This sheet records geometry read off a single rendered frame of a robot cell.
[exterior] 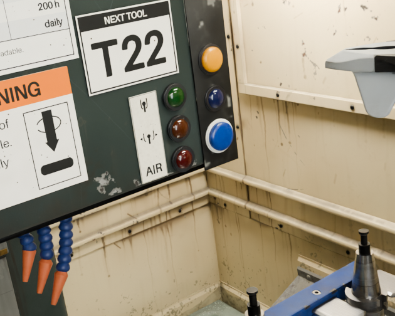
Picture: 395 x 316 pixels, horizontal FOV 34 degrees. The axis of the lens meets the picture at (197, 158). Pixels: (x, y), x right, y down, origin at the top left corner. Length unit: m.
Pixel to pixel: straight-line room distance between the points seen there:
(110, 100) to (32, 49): 0.09
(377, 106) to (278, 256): 1.32
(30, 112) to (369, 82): 0.29
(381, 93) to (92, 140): 0.26
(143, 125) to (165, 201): 1.34
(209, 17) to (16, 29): 0.20
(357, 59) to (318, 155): 1.05
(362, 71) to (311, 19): 0.95
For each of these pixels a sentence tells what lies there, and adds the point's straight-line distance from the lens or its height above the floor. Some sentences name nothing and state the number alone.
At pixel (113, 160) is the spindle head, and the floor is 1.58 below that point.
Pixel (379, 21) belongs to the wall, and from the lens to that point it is 1.40.
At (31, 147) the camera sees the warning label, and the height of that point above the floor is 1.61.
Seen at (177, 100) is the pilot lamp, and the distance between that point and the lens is 0.62.
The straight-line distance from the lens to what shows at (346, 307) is 1.01.
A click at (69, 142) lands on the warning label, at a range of 0.58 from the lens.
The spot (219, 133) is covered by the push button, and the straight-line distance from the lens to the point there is 0.66.
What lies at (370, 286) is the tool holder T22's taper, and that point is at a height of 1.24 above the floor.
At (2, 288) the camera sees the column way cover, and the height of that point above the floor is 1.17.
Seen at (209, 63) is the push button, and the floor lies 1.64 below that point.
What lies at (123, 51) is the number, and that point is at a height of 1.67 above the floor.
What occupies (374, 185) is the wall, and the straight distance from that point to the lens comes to 1.53.
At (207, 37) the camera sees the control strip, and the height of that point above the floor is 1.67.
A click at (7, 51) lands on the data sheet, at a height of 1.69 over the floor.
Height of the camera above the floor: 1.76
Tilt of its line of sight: 19 degrees down
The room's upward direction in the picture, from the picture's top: 7 degrees counter-clockwise
